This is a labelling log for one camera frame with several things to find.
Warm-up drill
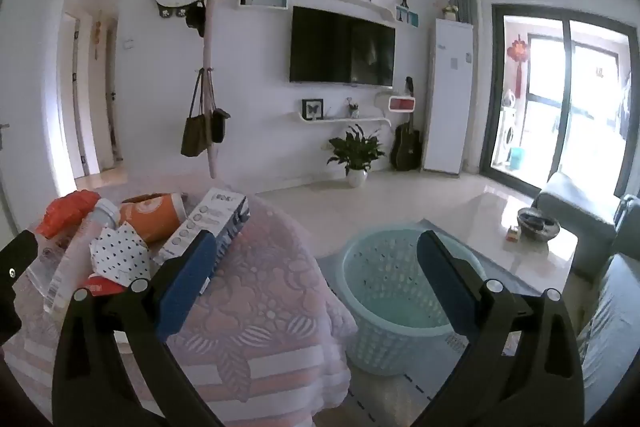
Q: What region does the low curved white wall shelf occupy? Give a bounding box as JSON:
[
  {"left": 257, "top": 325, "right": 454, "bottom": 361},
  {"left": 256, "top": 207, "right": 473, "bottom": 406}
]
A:
[{"left": 299, "top": 114, "right": 392, "bottom": 128}]

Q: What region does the grey-blue patterned rug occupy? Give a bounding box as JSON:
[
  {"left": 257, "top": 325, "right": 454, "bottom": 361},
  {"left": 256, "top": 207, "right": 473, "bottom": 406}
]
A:
[{"left": 315, "top": 219, "right": 546, "bottom": 427}]

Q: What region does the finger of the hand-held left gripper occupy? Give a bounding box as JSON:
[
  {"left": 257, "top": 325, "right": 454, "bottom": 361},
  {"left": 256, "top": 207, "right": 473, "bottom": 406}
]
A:
[{"left": 0, "top": 229, "right": 39, "bottom": 344}]

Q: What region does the white standing air conditioner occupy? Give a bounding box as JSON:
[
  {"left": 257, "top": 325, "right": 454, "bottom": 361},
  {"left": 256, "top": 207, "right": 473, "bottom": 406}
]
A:
[{"left": 422, "top": 18, "right": 474, "bottom": 175}]

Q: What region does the sliding glass door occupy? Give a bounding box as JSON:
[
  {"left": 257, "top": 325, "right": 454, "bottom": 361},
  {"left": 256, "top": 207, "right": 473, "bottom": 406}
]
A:
[{"left": 479, "top": 3, "right": 640, "bottom": 198}]

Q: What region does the potted green plant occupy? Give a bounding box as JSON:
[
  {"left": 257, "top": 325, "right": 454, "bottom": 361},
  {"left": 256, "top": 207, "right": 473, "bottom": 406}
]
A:
[{"left": 326, "top": 124, "right": 386, "bottom": 188}]

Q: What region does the brown shoulder bag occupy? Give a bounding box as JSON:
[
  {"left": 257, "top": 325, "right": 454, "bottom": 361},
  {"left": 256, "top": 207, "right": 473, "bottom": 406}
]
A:
[{"left": 180, "top": 67, "right": 210, "bottom": 158}]

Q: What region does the clear plastic bottle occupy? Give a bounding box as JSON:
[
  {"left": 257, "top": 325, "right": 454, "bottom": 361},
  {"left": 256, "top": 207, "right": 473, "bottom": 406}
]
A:
[{"left": 45, "top": 198, "right": 121, "bottom": 310}]

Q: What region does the white branch coat rack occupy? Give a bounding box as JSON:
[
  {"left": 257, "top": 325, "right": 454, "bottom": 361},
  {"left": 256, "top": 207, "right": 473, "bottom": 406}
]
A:
[{"left": 197, "top": 0, "right": 246, "bottom": 180}]

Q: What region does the black wall television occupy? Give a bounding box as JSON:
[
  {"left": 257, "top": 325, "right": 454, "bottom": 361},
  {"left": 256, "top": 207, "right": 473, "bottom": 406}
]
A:
[{"left": 290, "top": 6, "right": 396, "bottom": 88}]

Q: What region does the dark ashtray bowl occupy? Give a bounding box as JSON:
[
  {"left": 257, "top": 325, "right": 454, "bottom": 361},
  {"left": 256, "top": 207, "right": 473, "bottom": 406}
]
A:
[{"left": 516, "top": 207, "right": 560, "bottom": 241}]

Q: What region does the pink patterned blanket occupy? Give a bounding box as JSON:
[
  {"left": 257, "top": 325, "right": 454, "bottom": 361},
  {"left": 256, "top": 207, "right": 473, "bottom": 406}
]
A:
[{"left": 0, "top": 172, "right": 358, "bottom": 427}]

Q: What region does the red knot ornament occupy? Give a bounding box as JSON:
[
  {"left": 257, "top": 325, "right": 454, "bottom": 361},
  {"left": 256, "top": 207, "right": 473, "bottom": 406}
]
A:
[{"left": 506, "top": 34, "right": 530, "bottom": 98}]

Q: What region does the orange packet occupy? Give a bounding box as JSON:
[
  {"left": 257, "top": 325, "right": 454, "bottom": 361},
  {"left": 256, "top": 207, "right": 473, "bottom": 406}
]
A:
[{"left": 37, "top": 189, "right": 101, "bottom": 239}]

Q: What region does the white and blue toothpaste box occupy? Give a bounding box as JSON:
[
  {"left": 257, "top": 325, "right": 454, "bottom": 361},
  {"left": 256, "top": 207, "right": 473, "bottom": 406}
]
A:
[{"left": 152, "top": 188, "right": 251, "bottom": 295}]

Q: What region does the white polka dot paper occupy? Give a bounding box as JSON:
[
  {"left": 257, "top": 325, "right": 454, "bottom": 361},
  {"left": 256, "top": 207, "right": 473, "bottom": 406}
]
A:
[{"left": 89, "top": 224, "right": 153, "bottom": 288}]

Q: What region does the teal plastic laundry basket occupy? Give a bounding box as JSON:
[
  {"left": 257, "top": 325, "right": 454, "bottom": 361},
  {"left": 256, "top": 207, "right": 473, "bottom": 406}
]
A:
[{"left": 339, "top": 227, "right": 488, "bottom": 378}]

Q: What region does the orange paper cup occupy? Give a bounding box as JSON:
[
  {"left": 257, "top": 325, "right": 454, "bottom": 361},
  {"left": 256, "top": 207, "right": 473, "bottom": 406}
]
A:
[{"left": 117, "top": 192, "right": 188, "bottom": 244}]

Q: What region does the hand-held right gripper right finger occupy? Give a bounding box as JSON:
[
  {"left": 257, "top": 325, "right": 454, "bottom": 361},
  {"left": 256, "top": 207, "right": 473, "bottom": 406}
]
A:
[{"left": 416, "top": 229, "right": 586, "bottom": 427}]

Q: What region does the white coffee table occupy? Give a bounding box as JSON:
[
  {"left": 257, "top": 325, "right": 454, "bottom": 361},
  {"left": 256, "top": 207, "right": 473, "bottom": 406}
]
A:
[{"left": 450, "top": 187, "right": 579, "bottom": 294}]

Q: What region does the white washing machine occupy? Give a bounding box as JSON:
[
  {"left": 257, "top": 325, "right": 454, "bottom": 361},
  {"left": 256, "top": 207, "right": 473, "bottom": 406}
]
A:
[{"left": 500, "top": 107, "right": 526, "bottom": 168}]

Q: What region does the black hat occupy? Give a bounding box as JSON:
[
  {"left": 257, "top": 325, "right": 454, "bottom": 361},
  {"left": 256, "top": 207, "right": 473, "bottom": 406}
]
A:
[{"left": 185, "top": 0, "right": 207, "bottom": 38}]

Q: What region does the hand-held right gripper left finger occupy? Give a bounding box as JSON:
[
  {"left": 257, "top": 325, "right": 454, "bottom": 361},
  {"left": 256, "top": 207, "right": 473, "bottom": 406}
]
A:
[{"left": 51, "top": 229, "right": 226, "bottom": 427}]

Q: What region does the small red packet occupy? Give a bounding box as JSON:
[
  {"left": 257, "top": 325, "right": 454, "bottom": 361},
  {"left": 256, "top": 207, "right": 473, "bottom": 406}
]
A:
[{"left": 75, "top": 274, "right": 127, "bottom": 296}]

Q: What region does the dark acoustic guitar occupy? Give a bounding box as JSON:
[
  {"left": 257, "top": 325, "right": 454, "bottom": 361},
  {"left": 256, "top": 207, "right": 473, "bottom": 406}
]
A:
[{"left": 390, "top": 77, "right": 422, "bottom": 172}]

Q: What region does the grey sofa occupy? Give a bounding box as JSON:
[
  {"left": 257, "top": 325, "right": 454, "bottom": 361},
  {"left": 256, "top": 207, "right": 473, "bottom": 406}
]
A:
[{"left": 575, "top": 194, "right": 640, "bottom": 423}]

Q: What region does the white door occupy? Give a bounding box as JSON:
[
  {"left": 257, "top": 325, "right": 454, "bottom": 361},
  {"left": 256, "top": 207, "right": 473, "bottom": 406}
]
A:
[{"left": 0, "top": 0, "right": 76, "bottom": 233}]

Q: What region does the small black bag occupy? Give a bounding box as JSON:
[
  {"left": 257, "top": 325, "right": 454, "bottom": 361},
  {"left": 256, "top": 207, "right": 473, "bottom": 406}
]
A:
[{"left": 208, "top": 67, "right": 232, "bottom": 144}]

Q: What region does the clear plastic wrapper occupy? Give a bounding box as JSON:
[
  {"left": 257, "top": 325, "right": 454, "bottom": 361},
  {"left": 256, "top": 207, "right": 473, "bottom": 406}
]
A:
[{"left": 22, "top": 232, "right": 71, "bottom": 314}]

